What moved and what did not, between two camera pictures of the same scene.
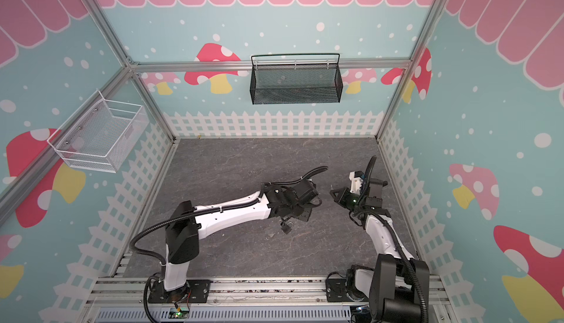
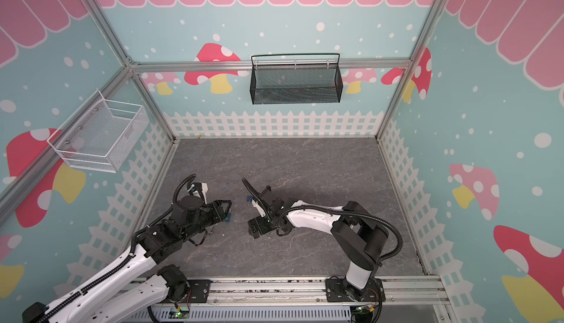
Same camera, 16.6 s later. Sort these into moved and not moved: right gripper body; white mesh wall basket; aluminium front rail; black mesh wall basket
Moved: right gripper body
Not moved: aluminium front rail; white mesh wall basket; black mesh wall basket
